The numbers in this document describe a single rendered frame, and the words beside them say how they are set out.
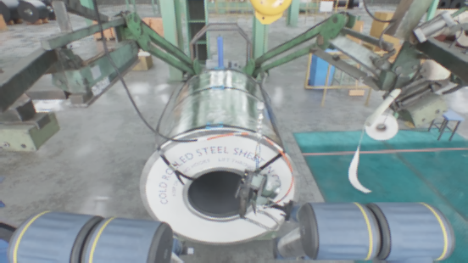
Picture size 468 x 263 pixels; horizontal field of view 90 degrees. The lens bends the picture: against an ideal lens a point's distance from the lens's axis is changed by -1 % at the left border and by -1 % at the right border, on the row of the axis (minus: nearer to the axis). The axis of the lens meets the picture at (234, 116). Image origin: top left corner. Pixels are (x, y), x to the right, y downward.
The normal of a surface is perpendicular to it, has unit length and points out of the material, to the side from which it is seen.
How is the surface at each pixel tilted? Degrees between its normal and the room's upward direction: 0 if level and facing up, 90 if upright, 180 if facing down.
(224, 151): 90
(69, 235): 17
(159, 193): 90
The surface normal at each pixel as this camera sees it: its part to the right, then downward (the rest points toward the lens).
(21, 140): 0.03, 0.47
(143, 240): -0.02, -0.76
